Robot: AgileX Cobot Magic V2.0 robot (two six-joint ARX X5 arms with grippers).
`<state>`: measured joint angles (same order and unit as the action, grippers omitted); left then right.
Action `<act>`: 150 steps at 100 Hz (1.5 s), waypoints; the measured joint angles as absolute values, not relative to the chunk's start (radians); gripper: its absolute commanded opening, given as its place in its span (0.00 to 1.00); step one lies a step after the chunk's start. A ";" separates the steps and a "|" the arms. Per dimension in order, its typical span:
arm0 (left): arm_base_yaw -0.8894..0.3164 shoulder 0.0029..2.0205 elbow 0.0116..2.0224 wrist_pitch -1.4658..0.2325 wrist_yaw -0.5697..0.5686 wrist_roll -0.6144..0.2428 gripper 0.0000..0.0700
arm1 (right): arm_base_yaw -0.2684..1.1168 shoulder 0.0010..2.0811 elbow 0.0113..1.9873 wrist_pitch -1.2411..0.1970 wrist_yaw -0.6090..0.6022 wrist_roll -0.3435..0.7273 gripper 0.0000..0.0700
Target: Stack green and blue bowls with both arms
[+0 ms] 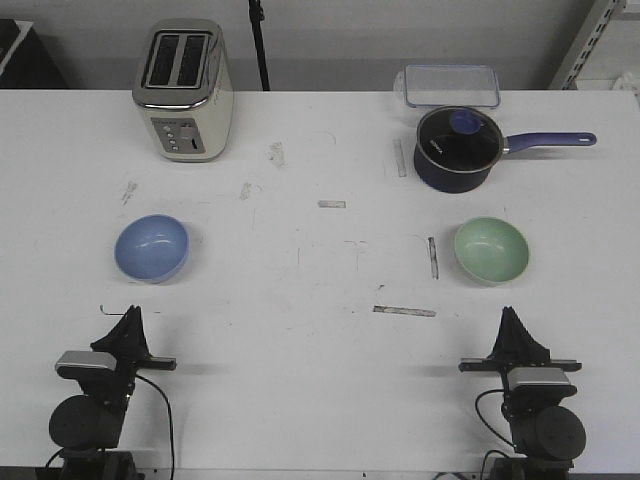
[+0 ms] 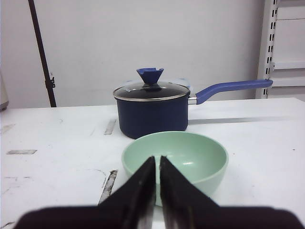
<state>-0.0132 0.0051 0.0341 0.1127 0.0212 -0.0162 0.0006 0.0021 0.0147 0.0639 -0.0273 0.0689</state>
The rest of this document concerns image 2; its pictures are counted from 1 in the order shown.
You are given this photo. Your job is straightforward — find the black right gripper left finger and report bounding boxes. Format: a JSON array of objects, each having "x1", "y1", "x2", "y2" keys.
[{"x1": 15, "y1": 156, "x2": 156, "y2": 229}]

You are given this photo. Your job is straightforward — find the white slotted shelf rack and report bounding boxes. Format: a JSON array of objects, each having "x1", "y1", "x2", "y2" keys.
[{"x1": 255, "y1": 0, "x2": 305, "y2": 101}]

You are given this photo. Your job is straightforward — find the clear plastic food container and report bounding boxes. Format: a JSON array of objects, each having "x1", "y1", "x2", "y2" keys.
[{"x1": 173, "y1": 78, "x2": 191, "y2": 88}]

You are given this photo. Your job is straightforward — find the dark blue saucepan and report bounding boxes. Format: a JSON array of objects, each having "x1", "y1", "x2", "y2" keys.
[{"x1": 116, "y1": 79, "x2": 273, "y2": 139}]

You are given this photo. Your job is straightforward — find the black tripod pole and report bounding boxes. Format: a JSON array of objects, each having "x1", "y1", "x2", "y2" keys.
[{"x1": 28, "y1": 0, "x2": 57, "y2": 107}]

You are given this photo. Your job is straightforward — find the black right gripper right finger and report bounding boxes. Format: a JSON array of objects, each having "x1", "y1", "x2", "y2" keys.
[{"x1": 160, "y1": 156, "x2": 304, "y2": 229}]

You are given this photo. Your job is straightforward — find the cream silver toaster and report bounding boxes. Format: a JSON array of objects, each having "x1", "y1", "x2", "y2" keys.
[{"x1": 0, "y1": 75, "x2": 9, "y2": 112}]

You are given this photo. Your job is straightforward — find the light green bowl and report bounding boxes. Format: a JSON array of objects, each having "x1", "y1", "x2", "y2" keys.
[{"x1": 122, "y1": 131, "x2": 229, "y2": 197}]

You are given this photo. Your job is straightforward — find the glass lid blue knob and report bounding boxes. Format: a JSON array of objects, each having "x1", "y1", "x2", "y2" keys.
[{"x1": 113, "y1": 67, "x2": 190, "y2": 102}]

